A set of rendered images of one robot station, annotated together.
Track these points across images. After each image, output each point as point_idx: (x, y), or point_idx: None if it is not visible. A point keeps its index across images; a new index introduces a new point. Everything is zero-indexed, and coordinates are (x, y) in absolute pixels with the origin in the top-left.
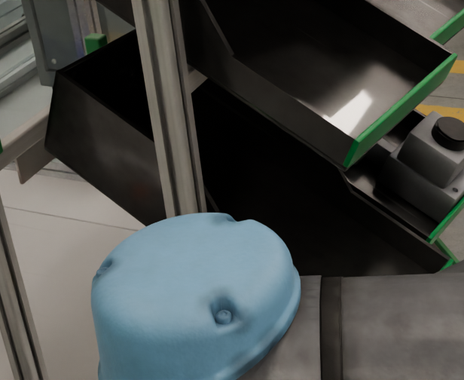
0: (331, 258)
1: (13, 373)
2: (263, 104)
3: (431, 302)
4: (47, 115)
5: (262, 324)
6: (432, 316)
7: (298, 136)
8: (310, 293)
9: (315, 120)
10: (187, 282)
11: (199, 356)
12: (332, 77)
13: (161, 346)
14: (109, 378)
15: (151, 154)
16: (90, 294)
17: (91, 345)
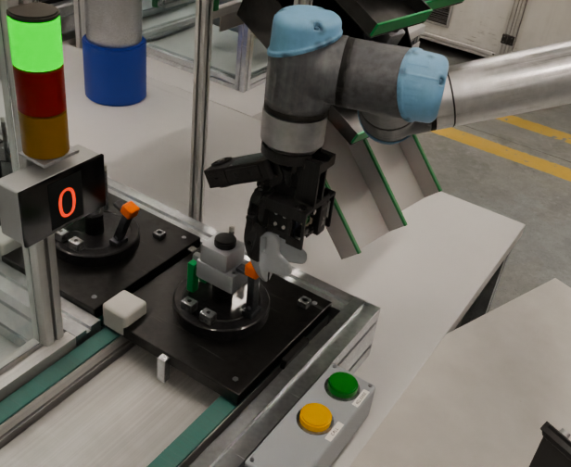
0: None
1: (192, 122)
2: (343, 3)
3: (383, 46)
4: (240, 2)
5: (327, 34)
6: (382, 49)
7: (354, 19)
8: (345, 36)
9: (362, 13)
10: (307, 17)
11: (306, 38)
12: (375, 4)
13: (295, 31)
14: (272, 46)
15: None
16: (216, 138)
17: (213, 160)
